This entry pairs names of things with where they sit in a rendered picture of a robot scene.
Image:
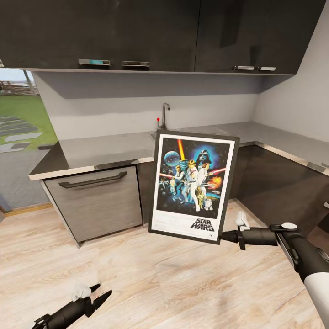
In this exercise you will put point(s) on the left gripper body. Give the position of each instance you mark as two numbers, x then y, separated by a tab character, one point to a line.
75	310

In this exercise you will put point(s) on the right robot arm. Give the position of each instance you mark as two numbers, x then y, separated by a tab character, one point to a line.
311	263

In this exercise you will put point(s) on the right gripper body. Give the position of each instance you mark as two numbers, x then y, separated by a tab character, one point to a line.
251	236

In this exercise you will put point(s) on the poster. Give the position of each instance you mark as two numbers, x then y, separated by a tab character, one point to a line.
192	179

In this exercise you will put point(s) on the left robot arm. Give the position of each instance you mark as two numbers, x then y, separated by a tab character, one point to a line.
80	305

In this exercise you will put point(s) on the fixed window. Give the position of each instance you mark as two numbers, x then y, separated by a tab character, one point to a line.
26	136

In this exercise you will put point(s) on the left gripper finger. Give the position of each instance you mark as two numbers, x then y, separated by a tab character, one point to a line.
100	300
94	288

